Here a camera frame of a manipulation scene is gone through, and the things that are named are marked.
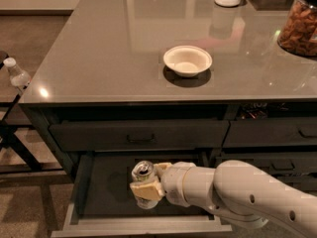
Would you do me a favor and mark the jar of brown snacks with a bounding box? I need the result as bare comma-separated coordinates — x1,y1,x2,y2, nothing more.
277,0,317,57

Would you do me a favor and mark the white paper bowl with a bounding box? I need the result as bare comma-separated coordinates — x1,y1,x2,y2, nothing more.
163,46,213,77

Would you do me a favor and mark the dark counter cabinet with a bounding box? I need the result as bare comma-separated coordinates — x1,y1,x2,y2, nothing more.
18,0,317,196

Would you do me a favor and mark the dark side table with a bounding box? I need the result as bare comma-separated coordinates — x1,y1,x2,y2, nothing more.
0,51,61,175

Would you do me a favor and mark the clear plastic water bottle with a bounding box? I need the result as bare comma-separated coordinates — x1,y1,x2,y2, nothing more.
3,58,32,95

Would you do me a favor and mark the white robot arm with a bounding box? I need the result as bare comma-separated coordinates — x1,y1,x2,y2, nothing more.
130,160,317,238

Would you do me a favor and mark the closed top left drawer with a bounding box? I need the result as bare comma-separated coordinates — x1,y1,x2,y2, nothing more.
50,119,229,152

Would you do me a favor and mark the middle right drawer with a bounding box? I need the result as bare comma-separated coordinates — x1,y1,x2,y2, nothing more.
214,152,317,176

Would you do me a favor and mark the top right drawer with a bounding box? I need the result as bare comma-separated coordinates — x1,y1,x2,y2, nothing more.
223,118,317,148

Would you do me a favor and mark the green white 7up can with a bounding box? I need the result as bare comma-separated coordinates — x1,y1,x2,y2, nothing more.
131,161,158,209

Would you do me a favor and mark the bottom right drawer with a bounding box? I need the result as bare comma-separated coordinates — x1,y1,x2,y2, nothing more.
278,176,317,192

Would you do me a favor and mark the open middle drawer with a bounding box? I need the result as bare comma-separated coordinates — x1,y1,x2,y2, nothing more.
52,151,233,238

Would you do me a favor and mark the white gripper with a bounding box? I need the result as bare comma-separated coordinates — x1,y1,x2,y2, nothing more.
130,162,196,206

